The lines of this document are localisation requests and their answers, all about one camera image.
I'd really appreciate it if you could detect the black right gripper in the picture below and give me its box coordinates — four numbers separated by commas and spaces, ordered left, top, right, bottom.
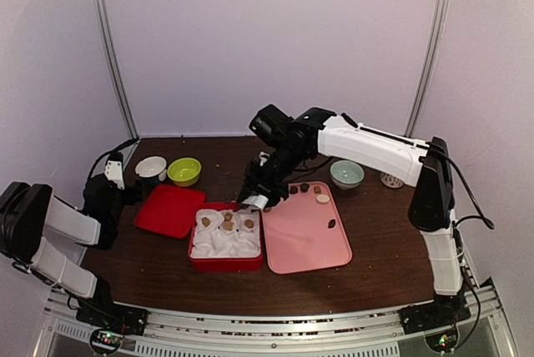
239, 143, 309, 210

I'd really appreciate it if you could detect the red tin lid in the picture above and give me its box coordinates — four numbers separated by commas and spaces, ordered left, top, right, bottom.
134, 184, 206, 239

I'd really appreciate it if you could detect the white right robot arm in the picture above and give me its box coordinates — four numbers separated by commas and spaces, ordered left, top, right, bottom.
237, 104, 463, 325

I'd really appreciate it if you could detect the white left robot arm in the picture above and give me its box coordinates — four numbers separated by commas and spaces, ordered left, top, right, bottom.
1, 149, 141, 327

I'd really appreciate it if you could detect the white ceramic bowl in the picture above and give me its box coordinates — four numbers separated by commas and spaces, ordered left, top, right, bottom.
134, 156, 167, 184

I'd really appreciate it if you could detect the light blue ceramic bowl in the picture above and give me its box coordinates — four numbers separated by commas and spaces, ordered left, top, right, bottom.
330, 160, 365, 190

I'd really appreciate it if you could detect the green plastic bowl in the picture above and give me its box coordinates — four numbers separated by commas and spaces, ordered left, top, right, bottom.
167, 158, 202, 188

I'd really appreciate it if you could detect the pink plastic tray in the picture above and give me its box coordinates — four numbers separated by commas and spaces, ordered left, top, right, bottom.
261, 181, 353, 274

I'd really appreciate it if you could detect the white floral mug yellow inside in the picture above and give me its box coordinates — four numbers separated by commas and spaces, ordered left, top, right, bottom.
380, 173, 404, 189

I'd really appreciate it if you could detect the white paper liner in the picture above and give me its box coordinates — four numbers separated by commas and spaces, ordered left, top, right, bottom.
189, 209, 261, 259

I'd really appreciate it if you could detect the red tin box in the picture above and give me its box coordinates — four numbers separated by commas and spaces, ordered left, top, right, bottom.
188, 203, 264, 273

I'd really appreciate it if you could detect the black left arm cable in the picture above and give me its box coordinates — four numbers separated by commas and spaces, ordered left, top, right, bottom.
86, 138, 139, 183

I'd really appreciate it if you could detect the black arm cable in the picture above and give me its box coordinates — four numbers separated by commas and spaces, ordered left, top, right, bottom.
86, 138, 139, 183
433, 148, 497, 231

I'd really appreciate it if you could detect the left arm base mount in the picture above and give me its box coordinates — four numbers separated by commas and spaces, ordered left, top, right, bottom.
76, 304, 149, 335

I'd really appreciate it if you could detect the aluminium front rail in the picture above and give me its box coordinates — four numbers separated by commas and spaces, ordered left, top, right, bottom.
30, 286, 520, 356

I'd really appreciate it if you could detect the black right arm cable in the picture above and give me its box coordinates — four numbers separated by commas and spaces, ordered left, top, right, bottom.
433, 148, 497, 231

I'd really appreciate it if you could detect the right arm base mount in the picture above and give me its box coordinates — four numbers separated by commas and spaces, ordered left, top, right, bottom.
399, 303, 471, 334

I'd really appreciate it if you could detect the aluminium frame post right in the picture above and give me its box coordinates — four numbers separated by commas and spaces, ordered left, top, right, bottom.
405, 0, 450, 138

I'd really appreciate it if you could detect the aluminium frame post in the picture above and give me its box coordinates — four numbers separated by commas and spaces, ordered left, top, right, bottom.
94, 0, 139, 138
405, 0, 450, 138

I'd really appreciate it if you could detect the aluminium frame post left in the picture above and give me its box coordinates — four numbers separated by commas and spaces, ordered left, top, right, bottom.
94, 0, 139, 138

